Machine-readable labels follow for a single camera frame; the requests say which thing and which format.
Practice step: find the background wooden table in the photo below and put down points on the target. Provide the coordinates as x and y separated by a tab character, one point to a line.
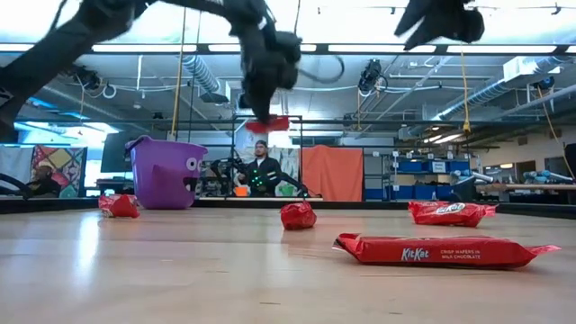
216	199

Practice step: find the long wooden work table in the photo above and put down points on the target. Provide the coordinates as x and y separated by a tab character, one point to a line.
531	186

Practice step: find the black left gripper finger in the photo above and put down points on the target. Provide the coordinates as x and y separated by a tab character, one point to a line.
254	102
271	103

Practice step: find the silver background robot arm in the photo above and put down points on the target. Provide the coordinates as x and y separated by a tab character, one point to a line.
546	175
481	176

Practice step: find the shelf with blue bins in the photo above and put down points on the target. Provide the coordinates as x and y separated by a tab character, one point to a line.
414	191

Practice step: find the large silver ventilation duct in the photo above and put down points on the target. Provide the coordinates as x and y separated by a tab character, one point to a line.
495	87

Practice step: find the red KitKat candy bar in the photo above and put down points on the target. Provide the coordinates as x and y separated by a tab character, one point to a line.
119	207
270	125
450	214
298	216
441	254

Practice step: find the purple monster face bucket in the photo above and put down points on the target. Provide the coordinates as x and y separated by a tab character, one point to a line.
162	180

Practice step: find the corrugated silver duct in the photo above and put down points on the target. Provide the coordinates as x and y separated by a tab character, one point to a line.
200	72

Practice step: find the white hanging sheet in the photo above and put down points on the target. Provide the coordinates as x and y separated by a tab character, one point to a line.
15	162

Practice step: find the orange cup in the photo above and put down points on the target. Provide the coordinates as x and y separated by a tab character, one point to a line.
241	192

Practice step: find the person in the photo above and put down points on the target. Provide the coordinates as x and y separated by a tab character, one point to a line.
261	173

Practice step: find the orange hanging cloth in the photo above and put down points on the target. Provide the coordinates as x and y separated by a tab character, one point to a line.
335	175

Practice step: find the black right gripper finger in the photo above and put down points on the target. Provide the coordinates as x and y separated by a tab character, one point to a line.
429	36
411	18

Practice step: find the overhead LED light bar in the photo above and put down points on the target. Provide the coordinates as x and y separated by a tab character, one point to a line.
360	48

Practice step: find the black monitor screen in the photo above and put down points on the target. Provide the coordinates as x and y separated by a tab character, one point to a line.
112	153

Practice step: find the dark background equipment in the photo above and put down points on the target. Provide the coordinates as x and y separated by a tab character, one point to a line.
18	184

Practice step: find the ceiling fluorescent light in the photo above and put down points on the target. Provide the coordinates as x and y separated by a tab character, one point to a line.
443	138

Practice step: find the colourful patchwork quilt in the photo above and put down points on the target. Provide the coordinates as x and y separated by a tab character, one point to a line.
63	164

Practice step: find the green cup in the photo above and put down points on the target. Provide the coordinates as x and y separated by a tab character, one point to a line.
285	191

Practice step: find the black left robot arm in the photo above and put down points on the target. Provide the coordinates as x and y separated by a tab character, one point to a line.
54	58

